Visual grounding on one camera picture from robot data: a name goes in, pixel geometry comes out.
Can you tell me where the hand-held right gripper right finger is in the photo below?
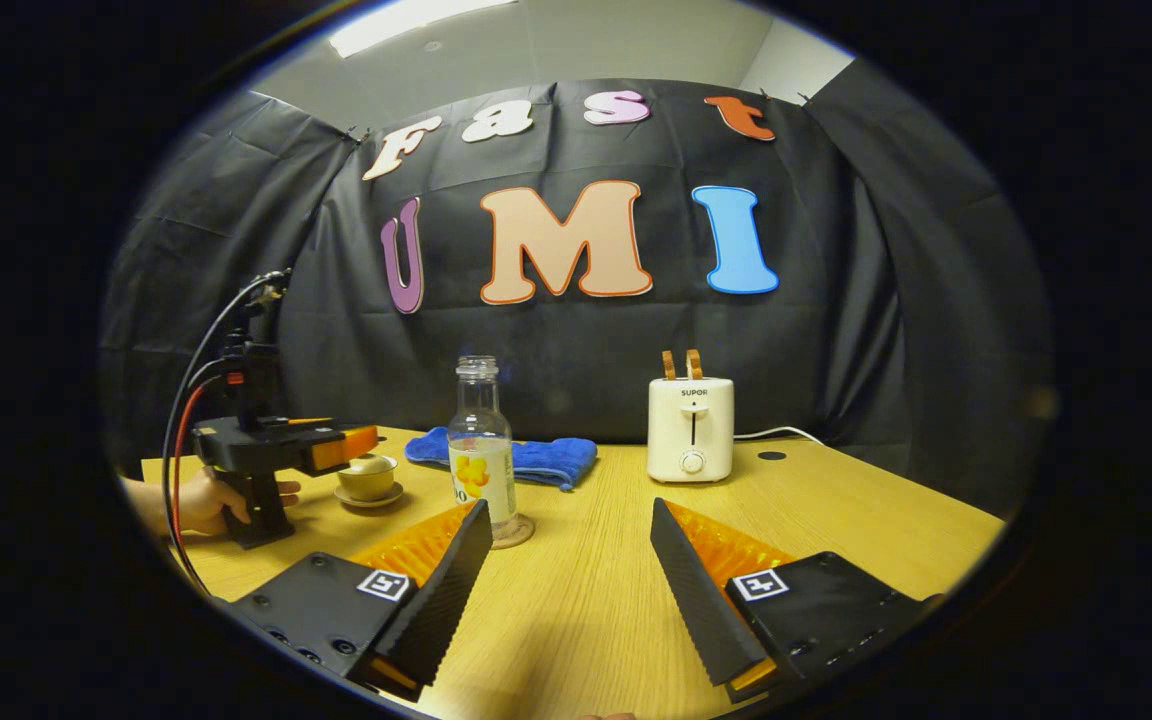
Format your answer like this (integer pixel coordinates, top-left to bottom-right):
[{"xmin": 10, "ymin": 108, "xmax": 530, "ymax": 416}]
[{"xmin": 649, "ymin": 497, "xmax": 942, "ymax": 703}]

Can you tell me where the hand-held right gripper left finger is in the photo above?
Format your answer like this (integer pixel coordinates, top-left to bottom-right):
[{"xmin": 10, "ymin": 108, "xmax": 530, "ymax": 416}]
[{"xmin": 226, "ymin": 498, "xmax": 495, "ymax": 701}]

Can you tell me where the beige ceramic teacup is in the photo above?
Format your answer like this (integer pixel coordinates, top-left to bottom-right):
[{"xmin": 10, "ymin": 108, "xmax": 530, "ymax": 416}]
[{"xmin": 340, "ymin": 466, "xmax": 397, "ymax": 502}]

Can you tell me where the round cork coaster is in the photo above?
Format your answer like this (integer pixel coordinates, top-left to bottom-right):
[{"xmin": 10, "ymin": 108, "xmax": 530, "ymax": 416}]
[{"xmin": 491, "ymin": 513, "xmax": 536, "ymax": 550}]

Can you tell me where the clear glass water bottle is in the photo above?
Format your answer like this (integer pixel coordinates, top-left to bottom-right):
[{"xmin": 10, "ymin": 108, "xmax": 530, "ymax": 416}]
[{"xmin": 447, "ymin": 355, "xmax": 518, "ymax": 536}]

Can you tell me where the cream white toaster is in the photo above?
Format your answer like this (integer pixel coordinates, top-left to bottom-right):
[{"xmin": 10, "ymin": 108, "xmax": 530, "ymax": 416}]
[{"xmin": 647, "ymin": 377, "xmax": 735, "ymax": 484}]

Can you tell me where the blue folded towel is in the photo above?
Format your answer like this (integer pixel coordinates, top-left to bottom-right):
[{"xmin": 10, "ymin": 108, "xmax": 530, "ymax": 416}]
[{"xmin": 404, "ymin": 427, "xmax": 599, "ymax": 492}]

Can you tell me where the black backdrop cloth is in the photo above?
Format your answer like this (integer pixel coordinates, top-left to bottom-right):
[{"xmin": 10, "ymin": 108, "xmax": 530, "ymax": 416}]
[{"xmin": 101, "ymin": 78, "xmax": 1052, "ymax": 521}]

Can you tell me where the red gripper cable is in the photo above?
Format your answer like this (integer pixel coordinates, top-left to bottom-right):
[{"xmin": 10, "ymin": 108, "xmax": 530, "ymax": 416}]
[{"xmin": 172, "ymin": 378, "xmax": 242, "ymax": 549}]

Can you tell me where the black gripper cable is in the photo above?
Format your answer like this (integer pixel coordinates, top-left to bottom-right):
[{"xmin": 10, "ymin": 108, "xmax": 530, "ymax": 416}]
[{"xmin": 162, "ymin": 270, "xmax": 289, "ymax": 593}]

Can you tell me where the white toaster cable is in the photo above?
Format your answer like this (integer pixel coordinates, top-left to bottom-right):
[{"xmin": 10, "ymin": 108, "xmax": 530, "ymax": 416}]
[{"xmin": 733, "ymin": 427, "xmax": 825, "ymax": 446}]

